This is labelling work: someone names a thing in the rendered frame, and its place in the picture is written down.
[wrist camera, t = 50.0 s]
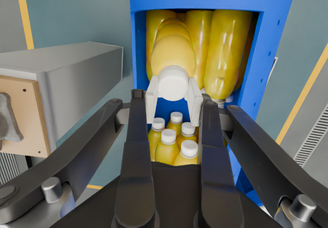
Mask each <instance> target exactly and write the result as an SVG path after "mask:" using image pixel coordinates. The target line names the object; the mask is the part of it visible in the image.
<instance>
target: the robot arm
mask: <svg viewBox="0 0 328 228"><path fill-rule="evenodd" d="M158 77H159V76H158V75H153V76H152V79H151V81H150V84H149V87H148V89H147V90H143V89H132V90H131V102H129V103H123V101H122V100H121V99H116V98H113V99H110V100H108V101H107V102H106V103H105V104H104V105H103V106H102V107H101V108H100V109H99V110H97V111H96V112H95V113H94V114H93V115H92V116H91V117H90V118H89V119H88V120H87V121H86V122H85V123H83V124H82V125H81V126H80V127H79V128H78V129H77V130H76V131H75V132H74V133H73V134H72V135H71V136H69V137H68V138H67V139H66V140H65V141H64V142H63V143H62V144H61V145H60V146H59V147H58V148H56V149H55V150H54V151H53V152H52V153H51V154H50V155H49V156H48V157H47V158H46V159H44V160H43V161H41V162H39V163H38V164H36V165H34V166H33V167H31V168H29V169H28V170H26V171H25V172H23V173H21V174H20V175H18V176H16V177H15V178H13V179H11V180H10V181H8V182H6V183H5V184H3V185H1V186H0V228H328V188H327V187H325V186H324V185H322V184H321V183H320V182H318V181H317V180H315V179H314V178H312V177H311V176H310V175H309V174H308V173H307V172H306V171H305V170H304V169H303V168H302V167H301V166H300V165H299V164H298V163H297V162H296V161H295V160H294V159H293V158H292V157H291V156H289V155H288V154H287V153H286V152H285V151H284V150H283V149H282V148H281V147H280V146H279V145H278V144H277V143H276V142H275V141H274V140H273V139H272V138H271V137H270V136H269V135H268V134H267V133H266V132H265V131H264V130H263V129H262V128H261V127H260V126H259V125H258V124H257V123H256V122H255V121H254V120H253V119H252V118H251V117H250V116H249V115H248V114H247V113H246V112H245V111H244V110H243V109H242V108H241V107H239V106H237V105H227V107H226V109H224V108H219V107H218V104H217V103H216V102H213V101H212V99H211V97H210V96H209V95H208V94H206V93H201V92H200V89H199V87H198V85H197V82H196V80H195V78H194V77H190V78H189V82H188V84H189V89H188V93H187V104H188V110H189V115H190V121H191V125H192V126H199V124H200V128H199V143H198V156H197V164H188V165H181V166H172V165H169V164H165V163H161V162H155V161H151V156H150V145H149V141H148V131H147V124H152V123H153V121H154V115H155V110H156V104H157V99H158ZM124 124H128V127H127V136H126V142H125V143H124V147H123V157H122V165H121V172H120V175H119V176H118V177H116V178H115V179H114V180H112V181H111V182H110V183H108V184H107V185H105V186H104V187H103V188H101V189H100V190H99V191H97V192H96V193H95V194H93V195H92V196H91V197H89V198H88V199H86V200H85V201H84V202H82V203H81V204H80V205H78V206H77V207H76V208H75V202H76V201H77V200H78V199H79V198H80V196H81V195H82V193H83V192H84V190H85V189H86V187H87V185H88V184H89V182H90V181H91V179H92V177H93V176H94V174H95V173H96V171H97V169H98V168H99V166H100V164H101V163H102V161H103V160H104V158H105V156H106V155H107V153H108V151H109V150H110V148H111V147H112V145H113V144H114V142H115V140H116V138H117V137H118V135H119V134H120V132H121V130H122V129H123V127H124ZM223 136H224V138H225V140H226V141H227V143H228V145H229V147H230V148H231V150H232V152H233V153H234V155H235V157H236V159H237V160H238V162H239V164H240V166H241V167H242V169H243V171H244V173H245V174H246V176H247V178H248V179H249V181H250V183H251V185H252V186H253V188H254V190H255V192H256V193H257V195H258V197H259V198H260V200H261V202H262V204H263V205H264V207H265V208H266V210H267V211H268V213H269V214H270V215H271V216H269V215H268V214H267V213H266V212H265V211H263V210H262V209H261V208H260V207H259V206H258V205H256V204H255V203H254V202H253V201H252V200H251V199H249V198H248V197H247V196H246V195H245V194H243V193H242V192H241V191H240V190H239V189H238V188H237V187H236V186H235V183H234V178H233V172H232V167H231V161H230V156H229V151H228V149H227V148H225V146H224V140H223ZM23 139H24V137H23V135H22V134H21V132H20V130H19V127H18V124H17V121H16V118H15V115H14V113H13V110H12V107H11V98H10V96H9V95H8V94H7V93H5V92H0V151H1V150H2V143H1V141H2V140H8V141H12V142H16V143H18V142H20V141H22V140H23Z"/></svg>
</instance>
